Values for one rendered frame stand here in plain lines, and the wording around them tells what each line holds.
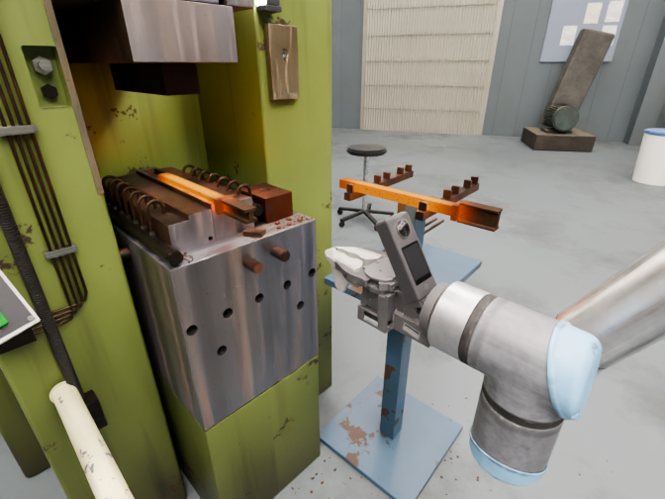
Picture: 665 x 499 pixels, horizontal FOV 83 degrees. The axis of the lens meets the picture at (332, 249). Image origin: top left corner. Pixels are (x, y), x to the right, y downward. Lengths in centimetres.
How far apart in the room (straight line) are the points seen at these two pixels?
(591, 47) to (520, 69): 115
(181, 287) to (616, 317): 70
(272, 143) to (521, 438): 88
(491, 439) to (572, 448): 128
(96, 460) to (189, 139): 91
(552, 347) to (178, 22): 74
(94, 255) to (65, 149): 22
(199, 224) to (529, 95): 800
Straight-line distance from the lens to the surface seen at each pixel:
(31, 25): 87
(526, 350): 44
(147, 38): 77
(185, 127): 133
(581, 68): 804
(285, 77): 107
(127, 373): 111
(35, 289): 92
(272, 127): 108
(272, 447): 129
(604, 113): 881
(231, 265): 84
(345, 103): 884
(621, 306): 55
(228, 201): 81
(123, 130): 126
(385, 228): 48
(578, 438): 184
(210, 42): 82
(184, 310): 83
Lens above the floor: 126
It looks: 26 degrees down
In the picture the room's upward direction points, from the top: straight up
